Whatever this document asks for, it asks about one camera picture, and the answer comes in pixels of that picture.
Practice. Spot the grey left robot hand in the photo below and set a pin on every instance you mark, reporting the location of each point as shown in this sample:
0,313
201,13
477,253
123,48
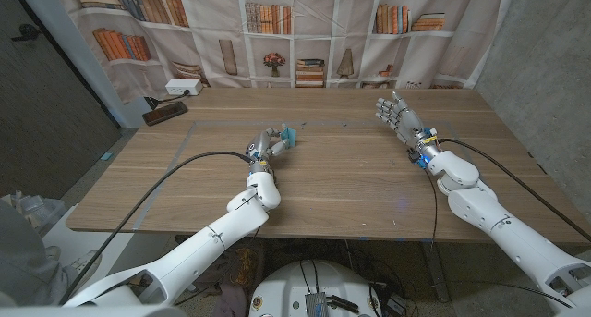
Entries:
261,148

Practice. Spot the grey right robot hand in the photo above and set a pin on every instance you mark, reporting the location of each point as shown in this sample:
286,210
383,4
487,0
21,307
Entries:
408,123

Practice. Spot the teal sticky note pad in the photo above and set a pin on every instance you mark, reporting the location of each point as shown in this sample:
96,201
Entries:
291,134

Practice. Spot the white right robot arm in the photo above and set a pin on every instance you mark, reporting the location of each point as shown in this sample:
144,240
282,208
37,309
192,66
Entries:
489,210

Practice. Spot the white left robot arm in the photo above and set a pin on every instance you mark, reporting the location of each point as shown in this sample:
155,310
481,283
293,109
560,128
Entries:
231,224

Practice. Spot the black TV remote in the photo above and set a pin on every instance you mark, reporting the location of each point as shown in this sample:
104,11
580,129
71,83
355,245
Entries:
165,113

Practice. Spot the grey tape outline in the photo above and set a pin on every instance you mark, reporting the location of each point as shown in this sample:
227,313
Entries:
208,122

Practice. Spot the white power strip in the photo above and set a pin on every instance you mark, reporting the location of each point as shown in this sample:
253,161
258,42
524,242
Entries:
184,87

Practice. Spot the printed bookshelf backdrop cloth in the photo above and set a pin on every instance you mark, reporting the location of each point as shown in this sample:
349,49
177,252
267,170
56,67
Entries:
208,53

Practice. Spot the dark crumpled cloth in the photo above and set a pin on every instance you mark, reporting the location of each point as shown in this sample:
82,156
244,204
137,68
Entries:
240,271

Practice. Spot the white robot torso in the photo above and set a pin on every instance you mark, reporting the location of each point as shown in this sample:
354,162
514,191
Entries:
286,284

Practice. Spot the blue tape piece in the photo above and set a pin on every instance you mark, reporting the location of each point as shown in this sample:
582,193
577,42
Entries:
106,156

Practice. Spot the grey table leg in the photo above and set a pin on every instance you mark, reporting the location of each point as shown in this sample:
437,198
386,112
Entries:
436,275

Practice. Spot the grey ribbed electronics box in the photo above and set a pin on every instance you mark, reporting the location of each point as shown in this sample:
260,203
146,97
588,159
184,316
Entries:
316,305

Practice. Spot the black power adapter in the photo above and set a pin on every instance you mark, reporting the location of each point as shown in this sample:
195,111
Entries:
397,304

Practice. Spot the white flat platform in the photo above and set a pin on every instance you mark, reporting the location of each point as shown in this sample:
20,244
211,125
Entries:
69,234

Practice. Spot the dark grey door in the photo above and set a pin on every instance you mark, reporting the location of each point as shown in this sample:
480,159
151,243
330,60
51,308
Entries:
46,123

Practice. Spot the clear plastic box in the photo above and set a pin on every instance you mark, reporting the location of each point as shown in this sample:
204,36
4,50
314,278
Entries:
37,210

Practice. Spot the person in grey trousers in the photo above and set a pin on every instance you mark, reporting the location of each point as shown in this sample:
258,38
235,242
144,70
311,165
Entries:
18,261

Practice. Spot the white door frame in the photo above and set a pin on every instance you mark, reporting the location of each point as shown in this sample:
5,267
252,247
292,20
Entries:
83,53

